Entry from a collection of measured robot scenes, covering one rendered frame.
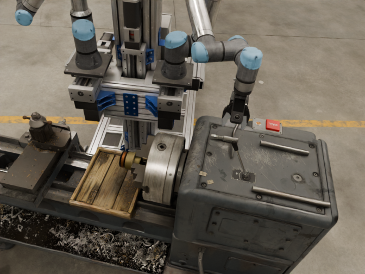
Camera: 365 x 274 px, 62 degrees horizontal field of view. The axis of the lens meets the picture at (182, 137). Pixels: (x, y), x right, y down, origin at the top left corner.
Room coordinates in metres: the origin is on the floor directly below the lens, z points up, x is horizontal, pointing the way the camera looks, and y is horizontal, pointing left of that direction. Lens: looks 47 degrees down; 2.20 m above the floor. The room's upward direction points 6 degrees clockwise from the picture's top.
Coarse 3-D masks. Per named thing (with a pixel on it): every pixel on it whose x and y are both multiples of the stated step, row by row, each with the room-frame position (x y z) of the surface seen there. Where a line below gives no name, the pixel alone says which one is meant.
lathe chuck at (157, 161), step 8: (160, 136) 0.90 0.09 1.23; (168, 136) 0.91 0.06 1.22; (176, 136) 0.92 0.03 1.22; (152, 144) 0.84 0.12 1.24; (168, 144) 0.85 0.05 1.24; (152, 152) 0.81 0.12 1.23; (160, 152) 0.81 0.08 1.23; (168, 152) 0.81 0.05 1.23; (152, 160) 0.77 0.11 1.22; (160, 160) 0.78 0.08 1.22; (168, 160) 0.78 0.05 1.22; (152, 168) 0.75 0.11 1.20; (160, 168) 0.75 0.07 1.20; (144, 176) 0.72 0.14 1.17; (152, 176) 0.73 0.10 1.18; (160, 176) 0.73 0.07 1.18; (144, 184) 0.71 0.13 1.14; (152, 184) 0.71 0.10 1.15; (160, 184) 0.71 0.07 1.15; (144, 192) 0.70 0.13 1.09; (152, 192) 0.69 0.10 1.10; (160, 192) 0.69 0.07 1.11; (152, 200) 0.70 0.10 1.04; (160, 200) 0.69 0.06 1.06
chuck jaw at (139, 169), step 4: (136, 164) 0.83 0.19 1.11; (132, 168) 0.81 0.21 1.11; (136, 168) 0.81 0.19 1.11; (140, 168) 0.81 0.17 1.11; (144, 168) 0.81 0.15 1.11; (132, 172) 0.80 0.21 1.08; (136, 172) 0.78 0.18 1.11; (140, 172) 0.78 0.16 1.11; (136, 176) 0.76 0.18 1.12; (140, 176) 0.76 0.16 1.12; (136, 180) 0.73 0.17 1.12; (140, 180) 0.73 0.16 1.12; (136, 184) 0.72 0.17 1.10; (140, 184) 0.72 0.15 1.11; (144, 188) 0.71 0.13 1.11; (148, 188) 0.71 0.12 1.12; (148, 192) 0.70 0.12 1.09
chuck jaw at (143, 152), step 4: (148, 136) 0.93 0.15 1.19; (152, 136) 0.93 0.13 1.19; (148, 140) 0.92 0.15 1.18; (152, 140) 0.92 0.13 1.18; (144, 144) 0.91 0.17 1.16; (148, 144) 0.90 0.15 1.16; (140, 148) 0.92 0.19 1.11; (144, 148) 0.89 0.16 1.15; (148, 148) 0.89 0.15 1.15; (136, 152) 0.88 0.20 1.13; (140, 152) 0.88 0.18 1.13; (144, 152) 0.88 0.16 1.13; (148, 152) 0.88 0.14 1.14; (140, 156) 0.87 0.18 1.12; (144, 156) 0.87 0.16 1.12
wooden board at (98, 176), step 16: (96, 160) 0.99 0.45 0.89; (112, 160) 1.01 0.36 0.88; (144, 160) 1.03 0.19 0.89; (96, 176) 0.89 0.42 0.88; (112, 176) 0.90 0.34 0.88; (128, 176) 0.91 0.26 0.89; (80, 192) 0.79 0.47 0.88; (96, 192) 0.80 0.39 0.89; (112, 192) 0.81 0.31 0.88; (128, 192) 0.82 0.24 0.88; (96, 208) 0.70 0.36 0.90; (112, 208) 0.72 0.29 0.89
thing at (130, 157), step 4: (124, 152) 0.88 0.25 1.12; (128, 152) 0.88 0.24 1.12; (132, 152) 0.89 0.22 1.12; (124, 156) 0.86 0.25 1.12; (128, 156) 0.86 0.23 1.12; (132, 156) 0.86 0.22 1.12; (136, 156) 0.87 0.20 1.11; (120, 160) 0.84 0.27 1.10; (124, 160) 0.84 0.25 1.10; (128, 160) 0.84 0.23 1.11; (132, 160) 0.84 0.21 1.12; (136, 160) 0.85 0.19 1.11; (140, 160) 0.85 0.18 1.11; (120, 164) 0.83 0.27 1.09; (124, 164) 0.83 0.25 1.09; (128, 164) 0.83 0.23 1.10; (132, 164) 0.83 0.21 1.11; (140, 164) 0.87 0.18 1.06; (128, 168) 0.82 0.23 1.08
